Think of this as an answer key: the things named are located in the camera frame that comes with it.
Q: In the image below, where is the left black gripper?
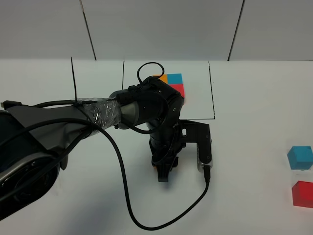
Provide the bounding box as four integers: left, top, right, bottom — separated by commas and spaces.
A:
149, 119, 186, 182

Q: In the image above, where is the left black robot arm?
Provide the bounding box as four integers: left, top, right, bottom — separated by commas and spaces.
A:
0, 76, 184, 219

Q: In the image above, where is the red template cube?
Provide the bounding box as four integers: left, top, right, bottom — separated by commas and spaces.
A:
169, 84, 185, 98

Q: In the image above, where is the blue template cube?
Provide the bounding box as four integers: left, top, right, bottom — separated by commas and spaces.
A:
167, 73, 183, 85

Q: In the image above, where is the orange template cube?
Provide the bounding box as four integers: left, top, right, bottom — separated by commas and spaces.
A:
153, 74, 168, 84

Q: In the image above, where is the black zip tie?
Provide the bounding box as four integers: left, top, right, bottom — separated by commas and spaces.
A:
70, 57, 81, 107

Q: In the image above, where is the left black camera cable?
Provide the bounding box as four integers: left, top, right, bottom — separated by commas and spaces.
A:
0, 62, 211, 231

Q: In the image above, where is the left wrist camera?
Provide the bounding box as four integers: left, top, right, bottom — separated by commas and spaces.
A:
180, 120, 212, 172

